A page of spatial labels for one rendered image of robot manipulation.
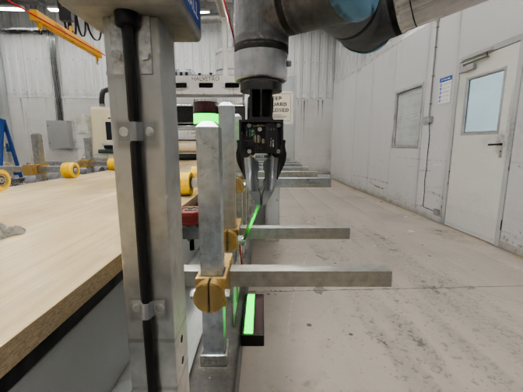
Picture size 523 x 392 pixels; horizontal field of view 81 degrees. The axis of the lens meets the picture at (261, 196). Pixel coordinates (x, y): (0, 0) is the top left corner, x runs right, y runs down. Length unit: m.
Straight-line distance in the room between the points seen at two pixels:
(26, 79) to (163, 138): 11.42
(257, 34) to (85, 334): 0.54
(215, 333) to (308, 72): 9.61
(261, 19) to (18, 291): 0.49
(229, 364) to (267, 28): 0.55
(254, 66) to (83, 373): 0.55
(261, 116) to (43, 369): 0.46
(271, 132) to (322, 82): 9.54
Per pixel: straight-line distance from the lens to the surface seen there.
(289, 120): 3.27
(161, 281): 0.24
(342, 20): 0.50
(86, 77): 10.80
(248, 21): 0.54
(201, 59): 9.99
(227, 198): 0.73
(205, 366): 0.60
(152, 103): 0.22
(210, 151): 0.47
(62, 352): 0.56
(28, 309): 0.42
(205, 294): 0.50
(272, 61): 0.52
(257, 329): 0.68
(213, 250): 0.50
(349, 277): 0.58
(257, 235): 0.79
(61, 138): 10.80
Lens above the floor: 1.07
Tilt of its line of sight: 10 degrees down
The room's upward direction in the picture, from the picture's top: straight up
